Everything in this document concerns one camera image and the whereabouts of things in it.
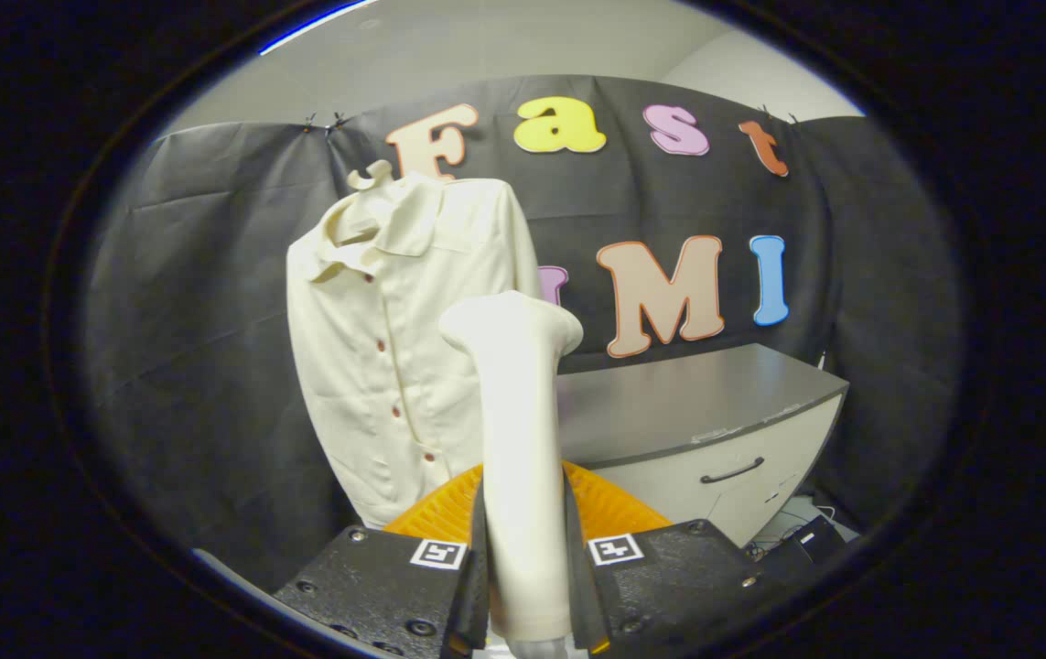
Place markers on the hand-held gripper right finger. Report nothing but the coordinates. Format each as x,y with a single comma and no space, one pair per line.
669,586

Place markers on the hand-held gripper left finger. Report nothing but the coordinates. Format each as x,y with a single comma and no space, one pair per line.
385,590

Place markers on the white garment steamer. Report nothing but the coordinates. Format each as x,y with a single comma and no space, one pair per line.
522,458

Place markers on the cream button shirt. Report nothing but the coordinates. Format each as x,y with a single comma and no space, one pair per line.
367,366

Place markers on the white clothes hanger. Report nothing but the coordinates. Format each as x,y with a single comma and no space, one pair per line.
370,176

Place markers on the black box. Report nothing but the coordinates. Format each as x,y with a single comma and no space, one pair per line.
815,540

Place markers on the beige cabinet with grey top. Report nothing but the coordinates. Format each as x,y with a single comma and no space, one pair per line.
669,403

